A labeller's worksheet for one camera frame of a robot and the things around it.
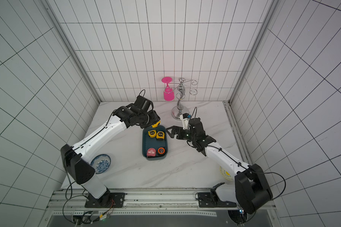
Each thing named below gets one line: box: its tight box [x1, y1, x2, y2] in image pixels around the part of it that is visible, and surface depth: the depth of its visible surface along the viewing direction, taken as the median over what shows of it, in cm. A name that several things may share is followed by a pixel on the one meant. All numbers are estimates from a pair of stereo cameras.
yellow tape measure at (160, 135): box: [156, 130, 165, 141], surface depth 97 cm
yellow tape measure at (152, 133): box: [147, 129, 157, 138], surface depth 99 cm
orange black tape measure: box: [157, 146, 166, 157], surface depth 89 cm
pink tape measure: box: [146, 147, 157, 158], surface depth 90 cm
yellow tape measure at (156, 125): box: [151, 121, 161, 129], surface depth 79 cm
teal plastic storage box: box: [142, 124, 169, 161], surface depth 95 cm
